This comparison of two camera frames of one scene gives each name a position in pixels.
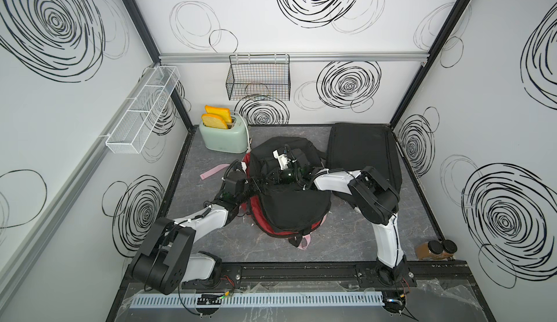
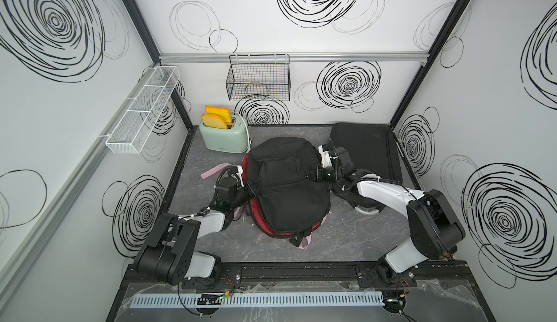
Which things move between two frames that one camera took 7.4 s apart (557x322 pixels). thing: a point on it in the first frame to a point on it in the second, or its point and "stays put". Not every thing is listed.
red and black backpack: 288,204 stays put
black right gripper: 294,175 to 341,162
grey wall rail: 301,57 stays put
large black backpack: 356,146 stays put
